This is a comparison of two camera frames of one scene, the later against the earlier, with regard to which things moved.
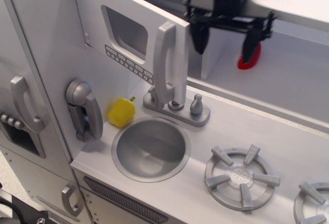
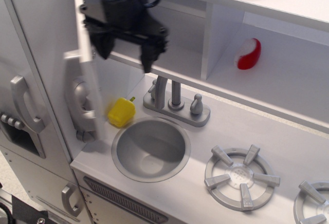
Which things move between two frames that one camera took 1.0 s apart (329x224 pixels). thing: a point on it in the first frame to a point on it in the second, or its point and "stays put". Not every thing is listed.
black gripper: [230, 4] to [128, 17]
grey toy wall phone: [86, 109] stays put
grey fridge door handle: [18, 85] stays put
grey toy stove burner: [238, 178] stays put
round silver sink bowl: [150, 149] stays put
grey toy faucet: [193, 113] stays put
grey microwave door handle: [165, 91] to [80, 92]
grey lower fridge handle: [66, 194] stays put
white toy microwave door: [122, 25] to [91, 72]
